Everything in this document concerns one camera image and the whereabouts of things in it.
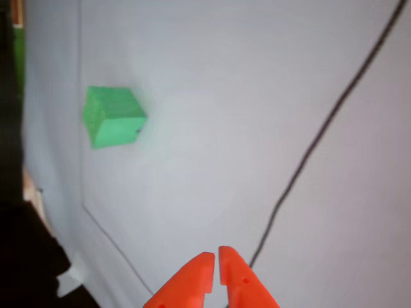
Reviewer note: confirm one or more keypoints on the large white paper sheet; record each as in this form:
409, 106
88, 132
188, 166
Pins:
224, 128

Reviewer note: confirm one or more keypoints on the green upright object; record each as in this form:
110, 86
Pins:
18, 61

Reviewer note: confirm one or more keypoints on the white tape piece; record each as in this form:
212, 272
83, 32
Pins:
72, 276

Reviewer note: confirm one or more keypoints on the green foam cube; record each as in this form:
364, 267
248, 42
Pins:
115, 118

